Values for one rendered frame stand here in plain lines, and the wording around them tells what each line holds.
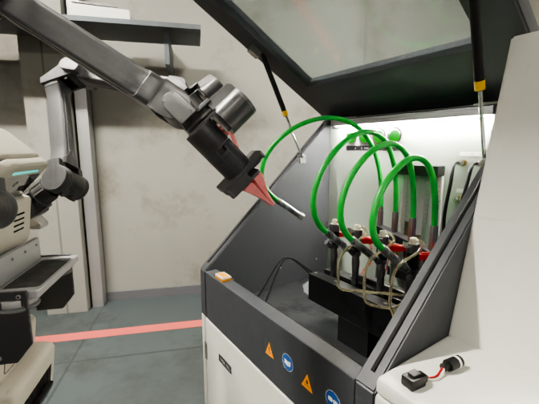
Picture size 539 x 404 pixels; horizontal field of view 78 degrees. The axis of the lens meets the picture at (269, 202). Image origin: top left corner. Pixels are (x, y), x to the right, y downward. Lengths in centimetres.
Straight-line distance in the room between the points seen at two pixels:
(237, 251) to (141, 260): 217
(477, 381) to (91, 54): 82
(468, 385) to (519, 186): 35
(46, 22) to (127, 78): 17
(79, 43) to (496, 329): 88
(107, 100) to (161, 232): 120
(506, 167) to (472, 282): 22
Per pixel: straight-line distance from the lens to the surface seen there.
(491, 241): 75
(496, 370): 71
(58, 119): 124
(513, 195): 74
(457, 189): 106
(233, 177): 61
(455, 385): 65
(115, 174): 315
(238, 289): 97
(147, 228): 317
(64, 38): 73
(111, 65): 68
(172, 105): 61
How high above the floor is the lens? 134
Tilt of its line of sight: 9 degrees down
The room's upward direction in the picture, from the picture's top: straight up
